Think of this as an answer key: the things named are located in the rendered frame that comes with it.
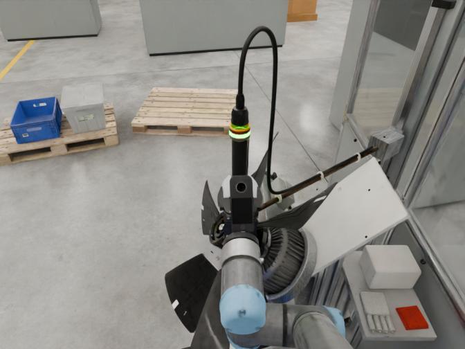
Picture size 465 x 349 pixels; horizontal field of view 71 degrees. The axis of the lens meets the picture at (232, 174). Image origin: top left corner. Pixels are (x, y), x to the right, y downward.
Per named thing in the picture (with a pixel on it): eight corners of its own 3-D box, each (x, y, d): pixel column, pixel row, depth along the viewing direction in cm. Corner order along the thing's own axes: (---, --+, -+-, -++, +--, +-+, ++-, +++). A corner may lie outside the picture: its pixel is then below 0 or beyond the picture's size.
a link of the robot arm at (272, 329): (281, 359, 63) (284, 332, 56) (223, 354, 64) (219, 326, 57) (281, 319, 69) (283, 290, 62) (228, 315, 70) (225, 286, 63)
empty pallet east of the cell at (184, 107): (239, 98, 451) (240, 88, 442) (236, 137, 372) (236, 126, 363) (154, 96, 457) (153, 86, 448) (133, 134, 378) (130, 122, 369)
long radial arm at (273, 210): (290, 237, 116) (266, 222, 111) (275, 248, 119) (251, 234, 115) (280, 185, 139) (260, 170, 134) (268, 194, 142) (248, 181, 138)
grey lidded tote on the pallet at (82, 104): (108, 106, 402) (101, 81, 381) (110, 130, 356) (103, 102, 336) (72, 112, 391) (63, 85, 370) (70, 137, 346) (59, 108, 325)
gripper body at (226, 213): (223, 221, 77) (222, 264, 68) (222, 194, 72) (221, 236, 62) (255, 221, 77) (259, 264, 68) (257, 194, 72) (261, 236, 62)
